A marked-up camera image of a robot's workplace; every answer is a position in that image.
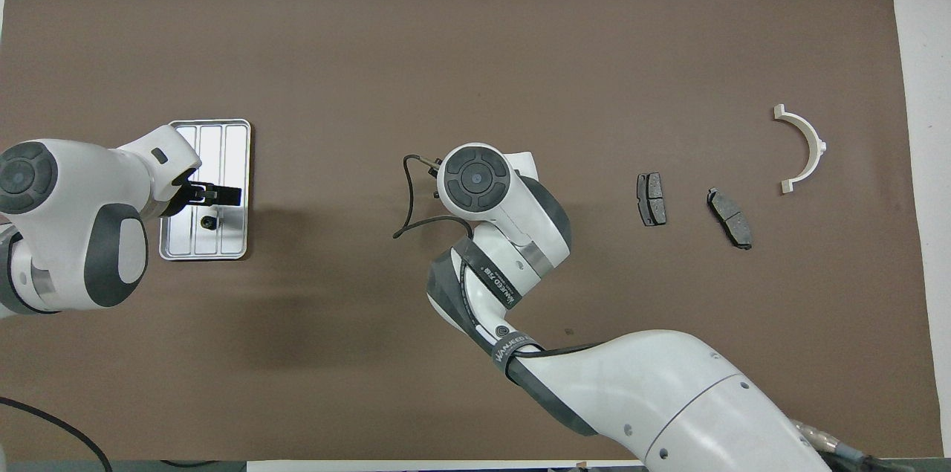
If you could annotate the small black bearing gear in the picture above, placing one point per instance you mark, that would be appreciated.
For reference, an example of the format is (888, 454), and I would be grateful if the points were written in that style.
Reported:
(209, 221)

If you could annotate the dark tapered brake pad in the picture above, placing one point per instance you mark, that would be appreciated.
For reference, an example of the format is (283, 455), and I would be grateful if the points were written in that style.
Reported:
(729, 218)

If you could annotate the brown table mat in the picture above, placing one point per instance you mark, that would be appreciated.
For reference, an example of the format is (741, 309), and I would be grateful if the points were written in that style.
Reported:
(446, 48)

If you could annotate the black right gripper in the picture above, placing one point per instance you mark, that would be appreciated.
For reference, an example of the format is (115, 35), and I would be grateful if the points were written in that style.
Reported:
(437, 173)

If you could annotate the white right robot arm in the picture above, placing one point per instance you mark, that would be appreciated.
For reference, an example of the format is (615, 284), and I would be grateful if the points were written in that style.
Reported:
(669, 398)

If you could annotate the white curved plastic bracket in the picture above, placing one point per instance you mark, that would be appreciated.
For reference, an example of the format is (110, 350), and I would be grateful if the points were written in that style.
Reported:
(810, 137)

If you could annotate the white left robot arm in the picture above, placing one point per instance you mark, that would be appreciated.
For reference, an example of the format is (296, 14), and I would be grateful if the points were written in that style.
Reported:
(74, 197)

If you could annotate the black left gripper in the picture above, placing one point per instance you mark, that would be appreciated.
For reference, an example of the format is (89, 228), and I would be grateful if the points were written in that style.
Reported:
(226, 196)

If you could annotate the dark rectangular brake pad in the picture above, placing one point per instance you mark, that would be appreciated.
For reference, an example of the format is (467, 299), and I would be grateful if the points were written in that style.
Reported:
(652, 198)

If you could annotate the silver metal tray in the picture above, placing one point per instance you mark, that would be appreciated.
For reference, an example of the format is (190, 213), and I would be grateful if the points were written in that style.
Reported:
(230, 152)

